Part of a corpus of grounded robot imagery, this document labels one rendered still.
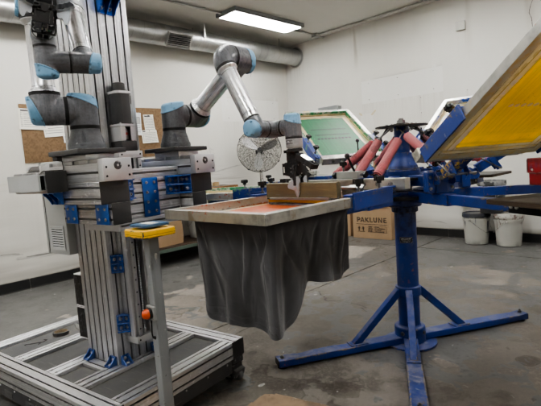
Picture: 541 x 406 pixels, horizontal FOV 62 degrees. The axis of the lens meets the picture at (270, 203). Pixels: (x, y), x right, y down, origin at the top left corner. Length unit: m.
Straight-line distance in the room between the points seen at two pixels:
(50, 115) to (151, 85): 4.14
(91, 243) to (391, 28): 5.29
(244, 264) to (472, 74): 4.87
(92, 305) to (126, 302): 0.21
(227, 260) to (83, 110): 0.85
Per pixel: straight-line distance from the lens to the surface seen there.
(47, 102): 1.99
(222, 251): 1.75
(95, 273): 2.36
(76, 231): 2.44
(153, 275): 1.65
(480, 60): 6.13
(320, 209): 1.62
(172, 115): 2.30
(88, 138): 1.98
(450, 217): 6.26
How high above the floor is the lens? 1.16
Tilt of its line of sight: 5 degrees down
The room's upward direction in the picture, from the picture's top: 4 degrees counter-clockwise
